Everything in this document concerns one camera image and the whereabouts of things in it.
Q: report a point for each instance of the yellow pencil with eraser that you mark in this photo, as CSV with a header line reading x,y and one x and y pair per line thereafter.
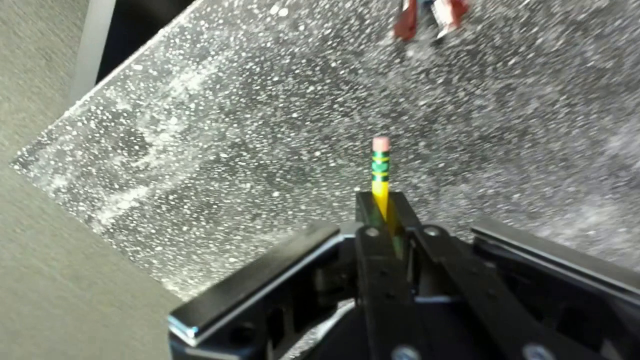
x,y
381,178

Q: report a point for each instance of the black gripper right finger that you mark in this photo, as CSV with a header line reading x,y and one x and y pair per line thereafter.
x,y
480,286

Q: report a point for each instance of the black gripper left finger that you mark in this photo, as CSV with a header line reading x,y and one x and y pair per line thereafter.
x,y
383,293

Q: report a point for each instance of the dark red staple remover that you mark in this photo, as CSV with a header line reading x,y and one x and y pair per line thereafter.
x,y
431,16

